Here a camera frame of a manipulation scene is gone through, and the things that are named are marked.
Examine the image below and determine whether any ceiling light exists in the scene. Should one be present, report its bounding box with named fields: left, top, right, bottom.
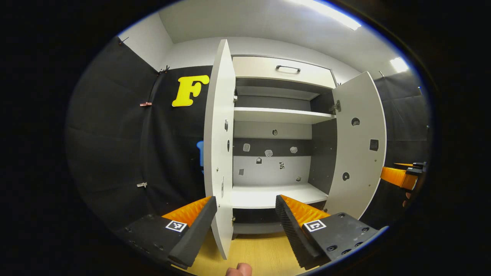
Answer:
left=286, top=0, right=362, bottom=31
left=390, top=57, right=410, bottom=73

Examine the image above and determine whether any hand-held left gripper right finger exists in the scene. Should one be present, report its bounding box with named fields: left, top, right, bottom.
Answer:
left=275, top=194, right=389, bottom=270

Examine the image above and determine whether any beige cabinet door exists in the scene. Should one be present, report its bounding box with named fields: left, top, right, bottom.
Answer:
left=203, top=38, right=237, bottom=261
left=324, top=71, right=387, bottom=220

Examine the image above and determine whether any beige double-door shoe cabinet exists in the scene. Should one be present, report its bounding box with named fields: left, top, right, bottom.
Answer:
left=230, top=55, right=339, bottom=235

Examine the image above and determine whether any black backdrop cloth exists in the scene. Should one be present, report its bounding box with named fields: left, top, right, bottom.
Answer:
left=65, top=36, right=432, bottom=230

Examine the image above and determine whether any white cabinet shelf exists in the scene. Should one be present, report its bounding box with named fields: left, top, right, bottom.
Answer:
left=234, top=107, right=337, bottom=125
left=231, top=183, right=329, bottom=210

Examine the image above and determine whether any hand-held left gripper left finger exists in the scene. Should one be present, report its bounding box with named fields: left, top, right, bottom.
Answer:
left=122, top=195, right=218, bottom=269

